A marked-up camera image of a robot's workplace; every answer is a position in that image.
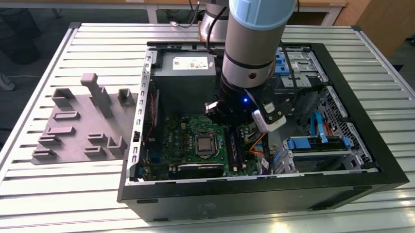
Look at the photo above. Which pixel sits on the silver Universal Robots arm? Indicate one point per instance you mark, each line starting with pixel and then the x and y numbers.
pixel 256 48

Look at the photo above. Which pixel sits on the CPU socket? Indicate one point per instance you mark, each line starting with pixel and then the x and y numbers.
pixel 204 133

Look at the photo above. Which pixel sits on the silver CPU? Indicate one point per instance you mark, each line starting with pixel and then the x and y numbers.
pixel 204 145

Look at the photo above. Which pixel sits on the gray power supply unit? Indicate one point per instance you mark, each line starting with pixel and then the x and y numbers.
pixel 182 92

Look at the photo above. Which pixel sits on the green motherboard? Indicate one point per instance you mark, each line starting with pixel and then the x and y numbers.
pixel 175 128

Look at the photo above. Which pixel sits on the blue drive latch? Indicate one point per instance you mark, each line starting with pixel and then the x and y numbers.
pixel 280 69

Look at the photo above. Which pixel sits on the hard disk in blue carrier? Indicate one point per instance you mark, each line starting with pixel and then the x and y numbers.
pixel 302 144

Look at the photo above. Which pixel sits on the metal drive cage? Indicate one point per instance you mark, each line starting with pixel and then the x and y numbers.
pixel 304 80

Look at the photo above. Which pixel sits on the black graphics card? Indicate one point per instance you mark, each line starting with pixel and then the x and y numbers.
pixel 200 170

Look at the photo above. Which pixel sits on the metal disk bay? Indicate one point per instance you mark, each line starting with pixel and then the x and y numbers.
pixel 324 153

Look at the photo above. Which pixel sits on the black open PC case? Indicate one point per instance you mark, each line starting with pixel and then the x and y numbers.
pixel 227 201

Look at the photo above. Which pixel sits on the gray parts rack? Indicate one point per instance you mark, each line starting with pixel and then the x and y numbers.
pixel 84 114

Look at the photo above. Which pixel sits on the white-legged wooden desk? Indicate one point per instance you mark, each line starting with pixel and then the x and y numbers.
pixel 334 14

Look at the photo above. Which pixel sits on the wooden cabinet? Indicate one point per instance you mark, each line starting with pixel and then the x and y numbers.
pixel 382 19

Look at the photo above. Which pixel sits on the white furniture foot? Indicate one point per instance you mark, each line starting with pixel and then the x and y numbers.
pixel 7 83

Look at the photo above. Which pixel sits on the black bin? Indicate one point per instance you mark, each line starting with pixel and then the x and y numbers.
pixel 19 36

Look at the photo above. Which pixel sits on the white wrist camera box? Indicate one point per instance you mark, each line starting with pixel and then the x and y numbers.
pixel 270 126

